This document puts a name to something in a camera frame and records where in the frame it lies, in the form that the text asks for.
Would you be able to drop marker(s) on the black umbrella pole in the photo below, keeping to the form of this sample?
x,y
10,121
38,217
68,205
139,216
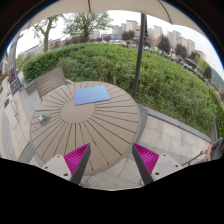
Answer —
x,y
143,36

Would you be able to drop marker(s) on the person at right edge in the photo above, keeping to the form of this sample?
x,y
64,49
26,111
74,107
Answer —
x,y
215,150

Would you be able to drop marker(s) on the beige umbrella canopy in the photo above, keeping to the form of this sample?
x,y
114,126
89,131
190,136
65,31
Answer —
x,y
157,8

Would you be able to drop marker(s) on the blue mouse pad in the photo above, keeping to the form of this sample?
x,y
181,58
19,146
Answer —
x,y
91,95

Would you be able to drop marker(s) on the wooden slat chair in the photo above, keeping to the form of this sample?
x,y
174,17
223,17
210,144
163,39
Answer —
x,y
50,81

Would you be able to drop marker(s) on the round wooden slat table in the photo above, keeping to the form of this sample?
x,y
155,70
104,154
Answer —
x,y
110,127

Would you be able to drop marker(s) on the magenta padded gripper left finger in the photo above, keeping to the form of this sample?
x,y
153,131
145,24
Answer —
x,y
70,167

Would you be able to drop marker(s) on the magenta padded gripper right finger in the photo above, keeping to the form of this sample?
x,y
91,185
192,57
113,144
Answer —
x,y
153,166

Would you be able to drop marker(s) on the green hedge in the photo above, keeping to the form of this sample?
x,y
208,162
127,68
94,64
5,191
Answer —
x,y
158,83

